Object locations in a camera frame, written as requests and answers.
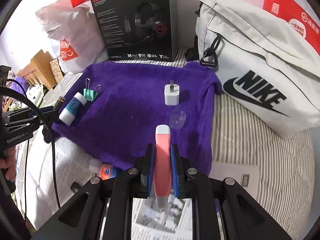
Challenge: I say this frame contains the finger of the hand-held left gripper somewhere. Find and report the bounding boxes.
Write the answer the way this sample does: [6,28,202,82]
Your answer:
[2,106,56,121]
[4,119,50,134]

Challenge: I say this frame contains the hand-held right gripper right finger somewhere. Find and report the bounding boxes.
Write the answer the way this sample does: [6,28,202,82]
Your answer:
[171,144,293,240]

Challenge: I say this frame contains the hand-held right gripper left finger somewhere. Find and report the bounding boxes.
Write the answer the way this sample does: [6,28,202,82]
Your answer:
[30,144,156,240]

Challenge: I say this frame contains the pink and white pen device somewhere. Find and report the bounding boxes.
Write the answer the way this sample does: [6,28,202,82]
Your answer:
[153,124,173,208]

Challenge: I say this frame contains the black and gold lighter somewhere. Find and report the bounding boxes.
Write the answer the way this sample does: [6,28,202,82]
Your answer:
[42,95,66,143]

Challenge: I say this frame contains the blue and white bottle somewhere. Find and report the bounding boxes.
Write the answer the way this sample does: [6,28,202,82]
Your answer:
[59,92,87,125]

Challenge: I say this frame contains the small orange jar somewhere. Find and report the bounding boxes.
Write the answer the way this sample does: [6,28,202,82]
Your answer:
[99,164,123,180]

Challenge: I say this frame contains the green binder clip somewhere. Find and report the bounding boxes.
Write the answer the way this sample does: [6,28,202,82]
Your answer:
[82,78,102,102]

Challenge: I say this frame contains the clear plastic cap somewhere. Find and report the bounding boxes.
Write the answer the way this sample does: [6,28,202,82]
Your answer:
[169,110,187,130]

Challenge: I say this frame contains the white charger plug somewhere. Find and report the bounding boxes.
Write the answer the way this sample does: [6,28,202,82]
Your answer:
[164,80,181,106]

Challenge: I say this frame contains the person's left hand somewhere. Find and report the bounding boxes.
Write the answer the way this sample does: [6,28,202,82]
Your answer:
[0,146,17,180]

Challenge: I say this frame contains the polka dot pillow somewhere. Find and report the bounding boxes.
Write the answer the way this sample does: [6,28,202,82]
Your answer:
[26,84,47,105]

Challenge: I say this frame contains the purple plush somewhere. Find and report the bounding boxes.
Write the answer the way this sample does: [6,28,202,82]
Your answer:
[12,76,28,93]

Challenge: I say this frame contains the brown patterned box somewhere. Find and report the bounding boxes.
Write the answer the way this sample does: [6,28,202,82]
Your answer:
[49,58,62,84]

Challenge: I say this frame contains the wooden headboard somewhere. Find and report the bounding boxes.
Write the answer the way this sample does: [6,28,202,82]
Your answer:
[16,50,59,88]

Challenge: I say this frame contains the newspaper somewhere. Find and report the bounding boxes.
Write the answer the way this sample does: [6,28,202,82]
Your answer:
[15,72,260,240]

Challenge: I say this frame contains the purple towel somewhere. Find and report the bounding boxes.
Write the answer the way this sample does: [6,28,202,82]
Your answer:
[44,61,223,178]

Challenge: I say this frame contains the white plastic shopping bag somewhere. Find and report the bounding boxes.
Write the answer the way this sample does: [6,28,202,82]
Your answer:
[35,0,108,73]

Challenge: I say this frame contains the black headphone box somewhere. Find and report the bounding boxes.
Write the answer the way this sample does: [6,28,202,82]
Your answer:
[90,0,178,62]

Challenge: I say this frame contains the grey waist bag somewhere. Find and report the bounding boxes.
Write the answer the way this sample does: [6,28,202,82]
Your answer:
[185,0,320,139]

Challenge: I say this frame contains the black cable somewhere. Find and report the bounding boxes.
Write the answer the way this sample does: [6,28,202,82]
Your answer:
[0,79,61,209]

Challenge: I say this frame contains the red paper bag white handles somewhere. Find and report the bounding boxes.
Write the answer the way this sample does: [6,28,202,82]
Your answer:
[262,0,320,55]

